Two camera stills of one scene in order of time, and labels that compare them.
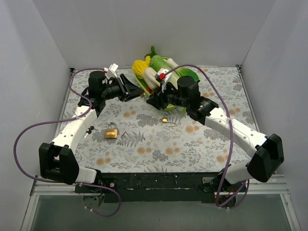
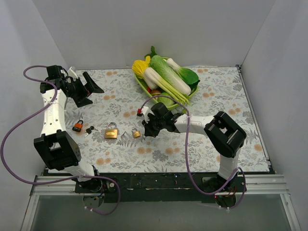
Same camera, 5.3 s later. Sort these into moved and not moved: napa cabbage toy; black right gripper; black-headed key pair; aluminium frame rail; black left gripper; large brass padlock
Moved: black left gripper; black right gripper
Not moved: aluminium frame rail; large brass padlock; napa cabbage toy; black-headed key pair
